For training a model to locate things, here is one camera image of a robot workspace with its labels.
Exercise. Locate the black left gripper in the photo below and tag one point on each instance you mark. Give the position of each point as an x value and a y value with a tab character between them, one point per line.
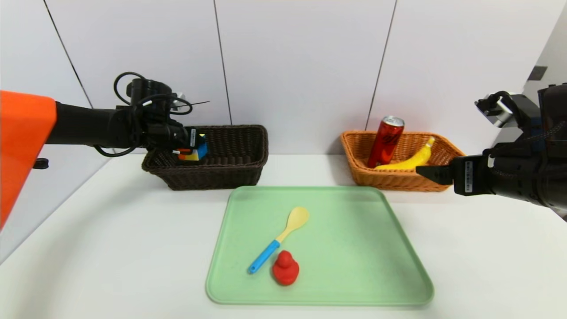
193	138

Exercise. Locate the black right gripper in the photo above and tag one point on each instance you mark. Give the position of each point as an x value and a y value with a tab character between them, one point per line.
468	174

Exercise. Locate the colourful puzzle cube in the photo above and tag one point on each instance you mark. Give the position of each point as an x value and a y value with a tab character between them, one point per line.
199	153

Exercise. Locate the yellow banana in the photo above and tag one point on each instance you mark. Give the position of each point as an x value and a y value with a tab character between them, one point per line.
412	160

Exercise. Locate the red soda can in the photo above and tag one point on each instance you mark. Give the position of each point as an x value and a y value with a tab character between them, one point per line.
385	141

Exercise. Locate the red rubber duck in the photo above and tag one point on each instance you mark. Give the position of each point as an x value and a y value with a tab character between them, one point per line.
285	270

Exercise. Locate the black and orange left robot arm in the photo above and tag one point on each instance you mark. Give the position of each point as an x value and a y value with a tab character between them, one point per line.
88	128

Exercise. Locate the orange wicker basket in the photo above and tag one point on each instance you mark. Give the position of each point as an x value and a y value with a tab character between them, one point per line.
398	179

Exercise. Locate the dark brown wicker basket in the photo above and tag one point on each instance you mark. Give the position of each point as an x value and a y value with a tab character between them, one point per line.
230	164

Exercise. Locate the light green plastic tray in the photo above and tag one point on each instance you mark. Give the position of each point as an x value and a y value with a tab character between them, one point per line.
354	257

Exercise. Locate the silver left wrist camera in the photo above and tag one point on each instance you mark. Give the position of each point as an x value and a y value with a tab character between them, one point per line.
178	101

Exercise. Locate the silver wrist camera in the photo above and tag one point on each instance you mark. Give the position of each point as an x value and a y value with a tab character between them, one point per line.
178	101
498	110

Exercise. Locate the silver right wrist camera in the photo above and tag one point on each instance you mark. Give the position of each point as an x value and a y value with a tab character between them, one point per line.
498	110

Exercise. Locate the dark grey wall plate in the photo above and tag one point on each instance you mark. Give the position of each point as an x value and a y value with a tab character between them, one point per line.
537	73

